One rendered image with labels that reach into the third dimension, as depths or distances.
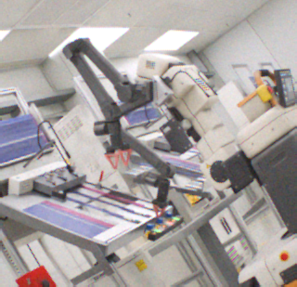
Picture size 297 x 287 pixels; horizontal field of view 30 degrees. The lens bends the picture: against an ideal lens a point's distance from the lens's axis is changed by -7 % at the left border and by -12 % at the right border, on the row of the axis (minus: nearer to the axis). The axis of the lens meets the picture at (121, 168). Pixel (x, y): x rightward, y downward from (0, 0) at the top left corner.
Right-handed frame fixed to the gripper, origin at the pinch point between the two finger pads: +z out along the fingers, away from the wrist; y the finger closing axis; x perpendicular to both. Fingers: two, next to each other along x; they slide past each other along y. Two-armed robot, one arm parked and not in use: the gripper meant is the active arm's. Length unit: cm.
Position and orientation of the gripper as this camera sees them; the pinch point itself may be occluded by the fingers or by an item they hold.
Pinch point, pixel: (158, 216)
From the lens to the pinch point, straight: 310.5
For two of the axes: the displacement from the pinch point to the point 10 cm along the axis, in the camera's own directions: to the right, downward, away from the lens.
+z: -1.5, 9.4, 3.0
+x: 8.5, 2.8, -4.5
